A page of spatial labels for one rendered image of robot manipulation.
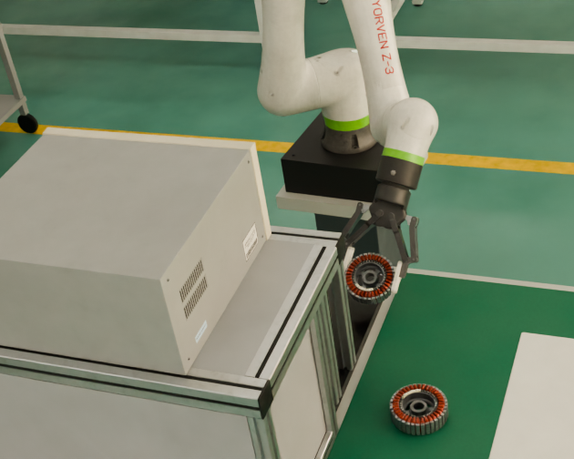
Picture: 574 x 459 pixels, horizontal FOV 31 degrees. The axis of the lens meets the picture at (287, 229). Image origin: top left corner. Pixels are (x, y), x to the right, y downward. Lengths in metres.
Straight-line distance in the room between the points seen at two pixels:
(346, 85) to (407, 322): 0.65
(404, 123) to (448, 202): 1.73
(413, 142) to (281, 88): 0.45
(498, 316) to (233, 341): 0.74
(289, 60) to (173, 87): 2.58
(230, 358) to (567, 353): 0.54
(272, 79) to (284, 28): 0.16
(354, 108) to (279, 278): 0.87
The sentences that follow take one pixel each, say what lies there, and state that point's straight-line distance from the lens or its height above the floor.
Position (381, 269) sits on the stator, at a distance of 2.24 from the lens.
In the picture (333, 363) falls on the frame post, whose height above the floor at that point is 0.88.
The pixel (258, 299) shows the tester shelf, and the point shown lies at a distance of 1.80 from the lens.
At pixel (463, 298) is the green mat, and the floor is 0.75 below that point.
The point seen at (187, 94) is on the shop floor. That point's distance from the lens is 4.94.
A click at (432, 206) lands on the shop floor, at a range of 3.91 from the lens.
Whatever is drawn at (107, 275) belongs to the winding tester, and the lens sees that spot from 1.61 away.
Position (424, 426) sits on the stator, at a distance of 2.01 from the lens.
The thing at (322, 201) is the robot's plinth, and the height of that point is 0.75.
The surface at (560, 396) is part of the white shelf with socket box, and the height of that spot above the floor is 1.21.
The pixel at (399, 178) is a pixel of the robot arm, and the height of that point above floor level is 1.04.
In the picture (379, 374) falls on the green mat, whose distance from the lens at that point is 2.15.
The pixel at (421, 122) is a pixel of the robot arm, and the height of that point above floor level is 1.13.
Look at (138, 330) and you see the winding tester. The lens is 1.66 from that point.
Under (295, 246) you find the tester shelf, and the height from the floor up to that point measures 1.11.
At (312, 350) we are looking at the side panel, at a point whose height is 0.99.
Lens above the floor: 2.25
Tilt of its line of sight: 35 degrees down
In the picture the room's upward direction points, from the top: 10 degrees counter-clockwise
